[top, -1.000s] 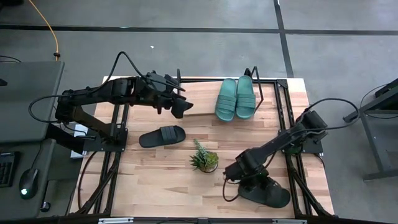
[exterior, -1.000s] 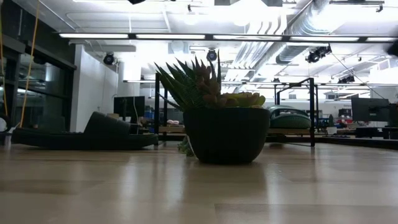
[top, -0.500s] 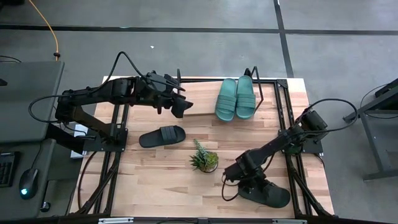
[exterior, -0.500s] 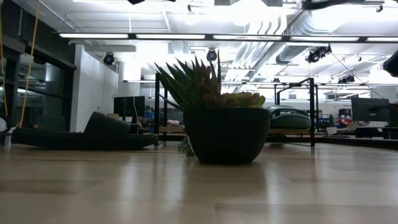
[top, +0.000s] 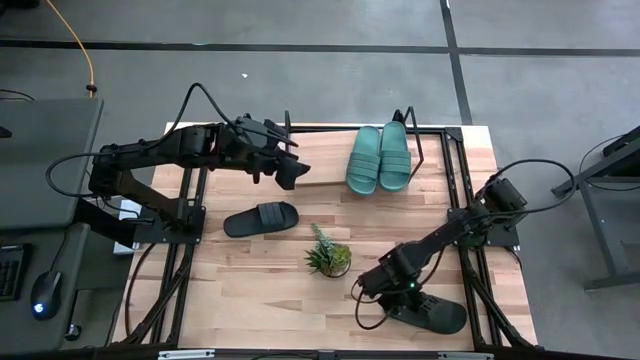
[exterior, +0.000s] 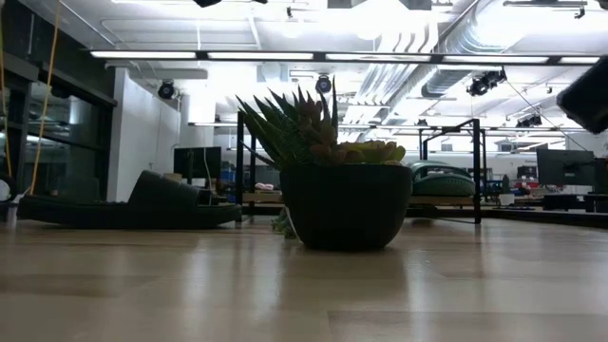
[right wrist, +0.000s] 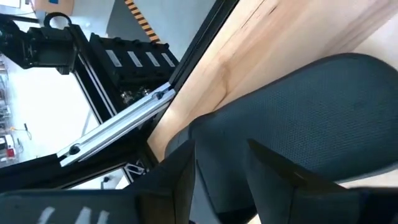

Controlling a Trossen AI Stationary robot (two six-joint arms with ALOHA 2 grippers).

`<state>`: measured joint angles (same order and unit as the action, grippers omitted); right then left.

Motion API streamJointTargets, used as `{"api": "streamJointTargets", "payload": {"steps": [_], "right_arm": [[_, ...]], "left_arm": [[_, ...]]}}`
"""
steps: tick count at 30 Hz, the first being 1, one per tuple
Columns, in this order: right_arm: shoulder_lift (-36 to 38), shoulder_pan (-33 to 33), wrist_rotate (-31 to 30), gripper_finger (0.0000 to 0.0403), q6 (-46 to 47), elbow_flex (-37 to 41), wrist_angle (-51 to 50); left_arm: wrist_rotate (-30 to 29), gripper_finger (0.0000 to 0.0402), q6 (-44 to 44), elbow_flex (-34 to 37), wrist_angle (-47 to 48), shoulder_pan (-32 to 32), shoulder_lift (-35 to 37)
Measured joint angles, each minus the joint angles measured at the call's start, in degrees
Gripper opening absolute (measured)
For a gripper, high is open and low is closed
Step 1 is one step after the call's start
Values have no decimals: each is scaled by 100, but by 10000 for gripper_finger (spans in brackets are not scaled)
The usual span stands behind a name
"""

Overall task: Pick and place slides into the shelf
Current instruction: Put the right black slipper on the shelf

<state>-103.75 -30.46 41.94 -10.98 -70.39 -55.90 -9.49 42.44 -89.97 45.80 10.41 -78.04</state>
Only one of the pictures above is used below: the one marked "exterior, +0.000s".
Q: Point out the green rubber slide sandal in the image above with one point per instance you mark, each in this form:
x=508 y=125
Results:
x=442 y=185

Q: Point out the black rubber slide sandal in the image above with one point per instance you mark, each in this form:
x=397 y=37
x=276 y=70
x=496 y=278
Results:
x=142 y=214

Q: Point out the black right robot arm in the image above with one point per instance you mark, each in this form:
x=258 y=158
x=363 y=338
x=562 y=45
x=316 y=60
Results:
x=589 y=100

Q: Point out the black-framed wooden shelf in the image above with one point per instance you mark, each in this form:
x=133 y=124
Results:
x=477 y=190

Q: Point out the green succulent plant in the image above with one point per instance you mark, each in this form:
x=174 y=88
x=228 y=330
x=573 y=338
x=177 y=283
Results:
x=304 y=133

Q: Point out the small pink object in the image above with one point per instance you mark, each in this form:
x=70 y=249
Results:
x=264 y=186

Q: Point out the black plant pot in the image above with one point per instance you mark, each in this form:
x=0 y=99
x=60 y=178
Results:
x=347 y=209

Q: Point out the black computer monitor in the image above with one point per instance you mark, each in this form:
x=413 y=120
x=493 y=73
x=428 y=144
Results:
x=565 y=166
x=197 y=161

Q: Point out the black overhead light bar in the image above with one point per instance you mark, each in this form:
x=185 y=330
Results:
x=261 y=55

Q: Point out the brown cardboard box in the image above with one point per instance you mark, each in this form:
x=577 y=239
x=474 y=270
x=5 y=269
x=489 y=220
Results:
x=173 y=176

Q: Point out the black ceiling spotlight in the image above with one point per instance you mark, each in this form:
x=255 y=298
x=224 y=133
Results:
x=482 y=84
x=529 y=121

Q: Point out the round black hanging camera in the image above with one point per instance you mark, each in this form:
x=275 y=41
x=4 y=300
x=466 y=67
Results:
x=323 y=84
x=166 y=90

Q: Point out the black aluminium table frame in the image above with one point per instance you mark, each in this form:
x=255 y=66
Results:
x=546 y=218

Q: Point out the small white post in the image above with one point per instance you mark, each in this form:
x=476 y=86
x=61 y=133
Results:
x=12 y=214

